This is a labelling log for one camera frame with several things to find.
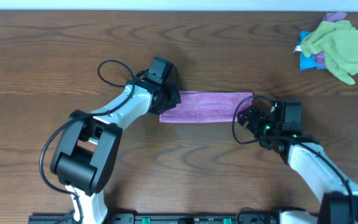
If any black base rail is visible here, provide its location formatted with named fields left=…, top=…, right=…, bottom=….
left=28, top=212, right=279, bottom=224

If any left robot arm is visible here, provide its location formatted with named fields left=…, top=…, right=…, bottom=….
left=50, top=78, right=180, bottom=223

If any green cloth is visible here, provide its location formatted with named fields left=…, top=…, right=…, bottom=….
left=300, top=20, right=358, bottom=85

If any purple cloth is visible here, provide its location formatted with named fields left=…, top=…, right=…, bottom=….
left=159, top=91, right=253, bottom=123
left=313, top=12, right=347, bottom=67

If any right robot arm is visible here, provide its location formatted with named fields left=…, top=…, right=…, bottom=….
left=236, top=104, right=358, bottom=223

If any blue cloth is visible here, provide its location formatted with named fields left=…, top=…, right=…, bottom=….
left=298, top=31, right=326, bottom=71

